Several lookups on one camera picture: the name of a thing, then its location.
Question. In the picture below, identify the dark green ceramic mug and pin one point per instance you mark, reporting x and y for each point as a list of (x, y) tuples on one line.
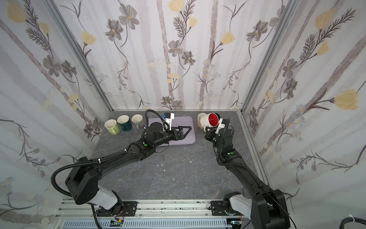
[(124, 123)]

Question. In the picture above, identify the pink ceramic mug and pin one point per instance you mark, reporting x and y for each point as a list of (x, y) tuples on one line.
[(200, 115)]

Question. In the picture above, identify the grey ceramic mug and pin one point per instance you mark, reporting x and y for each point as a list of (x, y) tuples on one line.
[(138, 121)]

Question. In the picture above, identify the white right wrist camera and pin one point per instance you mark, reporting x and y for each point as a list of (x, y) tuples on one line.
[(220, 126)]

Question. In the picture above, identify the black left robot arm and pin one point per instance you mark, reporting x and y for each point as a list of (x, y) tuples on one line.
[(83, 180)]

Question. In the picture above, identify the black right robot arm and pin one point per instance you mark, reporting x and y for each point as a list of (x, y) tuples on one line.
[(268, 208)]

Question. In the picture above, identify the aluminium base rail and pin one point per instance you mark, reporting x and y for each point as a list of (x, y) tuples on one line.
[(155, 214)]

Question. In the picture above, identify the lilac plastic tray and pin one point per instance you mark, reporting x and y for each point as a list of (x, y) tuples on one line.
[(157, 135)]

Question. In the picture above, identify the light green ceramic mug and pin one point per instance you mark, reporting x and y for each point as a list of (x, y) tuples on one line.
[(112, 126)]

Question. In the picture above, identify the white ceramic mug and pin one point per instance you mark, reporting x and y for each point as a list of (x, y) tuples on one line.
[(210, 120)]

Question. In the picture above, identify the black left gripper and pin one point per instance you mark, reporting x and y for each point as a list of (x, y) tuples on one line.
[(176, 134)]

